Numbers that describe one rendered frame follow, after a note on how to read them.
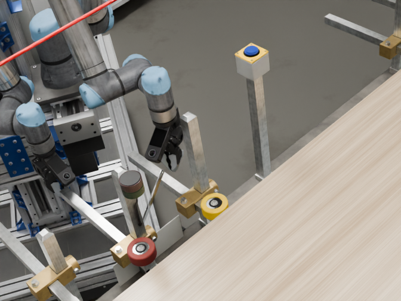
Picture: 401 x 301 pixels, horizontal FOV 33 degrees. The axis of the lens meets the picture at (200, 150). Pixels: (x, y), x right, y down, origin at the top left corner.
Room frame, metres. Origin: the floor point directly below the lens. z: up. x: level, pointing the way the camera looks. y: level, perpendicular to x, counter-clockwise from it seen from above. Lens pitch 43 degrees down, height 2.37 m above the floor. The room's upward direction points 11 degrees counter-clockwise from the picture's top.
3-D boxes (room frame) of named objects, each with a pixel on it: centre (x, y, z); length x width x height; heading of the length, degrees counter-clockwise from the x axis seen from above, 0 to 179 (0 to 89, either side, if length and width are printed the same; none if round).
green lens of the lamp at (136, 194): (1.28, 0.19, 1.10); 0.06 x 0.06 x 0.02
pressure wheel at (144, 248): (1.24, 0.21, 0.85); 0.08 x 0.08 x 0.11
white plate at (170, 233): (1.36, 0.21, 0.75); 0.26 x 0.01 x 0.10; 125
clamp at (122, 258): (1.31, 0.24, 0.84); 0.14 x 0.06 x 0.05; 125
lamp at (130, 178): (1.28, 0.19, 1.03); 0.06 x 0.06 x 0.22; 35
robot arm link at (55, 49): (1.94, 0.40, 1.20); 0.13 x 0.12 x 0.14; 113
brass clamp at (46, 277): (1.16, 0.44, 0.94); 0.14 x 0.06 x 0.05; 125
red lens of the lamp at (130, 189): (1.28, 0.19, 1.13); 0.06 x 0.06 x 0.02
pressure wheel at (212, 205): (1.36, -0.01, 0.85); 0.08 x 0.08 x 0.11
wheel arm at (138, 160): (1.52, 0.10, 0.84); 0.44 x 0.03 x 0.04; 35
